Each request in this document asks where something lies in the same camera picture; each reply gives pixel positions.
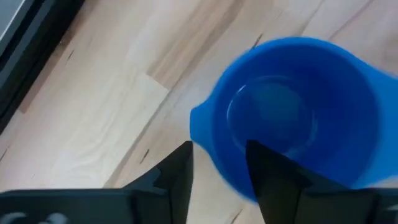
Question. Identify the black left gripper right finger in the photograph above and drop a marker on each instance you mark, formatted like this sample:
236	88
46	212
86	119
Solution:
273	193

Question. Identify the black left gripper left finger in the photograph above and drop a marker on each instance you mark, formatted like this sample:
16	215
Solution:
174	186

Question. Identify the blue measuring cup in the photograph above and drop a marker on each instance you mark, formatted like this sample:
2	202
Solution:
342	93

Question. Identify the black aluminium table frame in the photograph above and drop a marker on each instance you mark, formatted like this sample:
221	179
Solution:
34	49

